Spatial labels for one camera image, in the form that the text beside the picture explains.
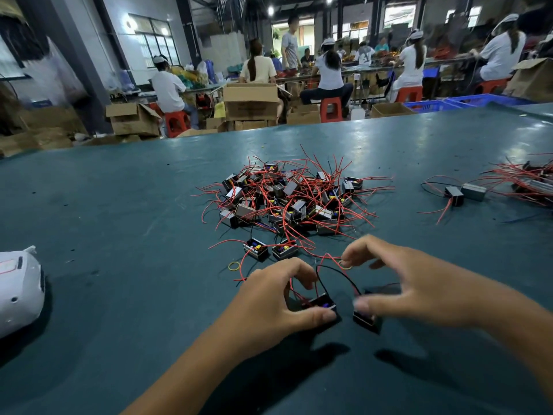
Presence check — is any low cardboard box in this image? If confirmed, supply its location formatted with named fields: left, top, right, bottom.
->
left=286, top=103, right=323, bottom=126

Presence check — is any open cardboard box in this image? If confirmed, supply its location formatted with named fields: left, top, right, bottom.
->
left=105, top=101, right=164, bottom=138

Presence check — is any red plastic stool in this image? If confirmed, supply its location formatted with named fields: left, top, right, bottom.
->
left=480, top=78, right=511, bottom=94
left=396, top=86, right=425, bottom=104
left=164, top=111, right=190, bottom=138
left=320, top=97, right=344, bottom=123

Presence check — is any shallow cardboard box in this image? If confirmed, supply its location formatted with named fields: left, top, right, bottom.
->
left=372, top=101, right=416, bottom=118

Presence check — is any central pile of wired modules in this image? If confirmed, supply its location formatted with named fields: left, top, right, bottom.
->
left=200, top=149, right=394, bottom=266

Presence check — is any large closed cardboard box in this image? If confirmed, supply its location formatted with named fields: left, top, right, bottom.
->
left=223, top=84, right=281, bottom=123

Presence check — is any single black electronic component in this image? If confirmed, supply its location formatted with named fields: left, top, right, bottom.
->
left=315, top=262, right=383, bottom=334
left=461, top=183, right=487, bottom=201
left=421, top=179, right=466, bottom=225
left=285, top=255, right=340, bottom=312

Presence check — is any person's left hand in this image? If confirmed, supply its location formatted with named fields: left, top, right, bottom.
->
left=218, top=257, right=340, bottom=361

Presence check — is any person's right hand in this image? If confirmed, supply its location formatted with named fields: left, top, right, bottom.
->
left=341, top=235, right=489, bottom=332

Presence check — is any tilted cardboard box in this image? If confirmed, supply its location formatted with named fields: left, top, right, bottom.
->
left=503, top=58, right=553, bottom=103

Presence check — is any white plastic shell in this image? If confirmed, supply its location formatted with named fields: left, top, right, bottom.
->
left=0, top=246, right=46, bottom=339

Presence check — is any blue plastic crate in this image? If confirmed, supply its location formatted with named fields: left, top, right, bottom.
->
left=403, top=100, right=463, bottom=114
left=445, top=93, right=530, bottom=109

